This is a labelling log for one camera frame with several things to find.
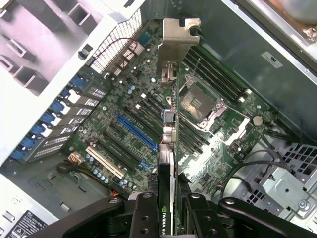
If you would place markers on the blue expansion slot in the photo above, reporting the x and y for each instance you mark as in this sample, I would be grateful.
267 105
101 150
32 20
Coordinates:
136 131

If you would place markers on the coin cell battery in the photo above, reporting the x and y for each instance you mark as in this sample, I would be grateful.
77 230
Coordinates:
257 120

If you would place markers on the dark grey PC case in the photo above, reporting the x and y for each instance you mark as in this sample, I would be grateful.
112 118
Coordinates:
247 37

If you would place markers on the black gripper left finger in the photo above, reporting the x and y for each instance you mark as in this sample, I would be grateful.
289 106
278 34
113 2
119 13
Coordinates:
143 218

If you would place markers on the metal drive cage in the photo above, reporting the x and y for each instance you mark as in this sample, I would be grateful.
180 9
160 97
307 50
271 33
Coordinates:
280 183

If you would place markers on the green motherboard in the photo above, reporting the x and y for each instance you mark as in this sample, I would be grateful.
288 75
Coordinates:
119 104

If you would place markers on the CPU socket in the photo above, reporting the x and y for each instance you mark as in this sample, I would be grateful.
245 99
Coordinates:
195 101

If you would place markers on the grey power supply unit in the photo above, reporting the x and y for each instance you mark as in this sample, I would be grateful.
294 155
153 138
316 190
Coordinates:
49 193

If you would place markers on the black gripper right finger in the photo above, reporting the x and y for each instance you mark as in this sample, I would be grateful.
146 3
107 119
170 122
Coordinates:
198 218

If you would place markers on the white expansion slot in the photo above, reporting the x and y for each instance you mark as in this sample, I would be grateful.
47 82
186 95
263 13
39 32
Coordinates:
104 161

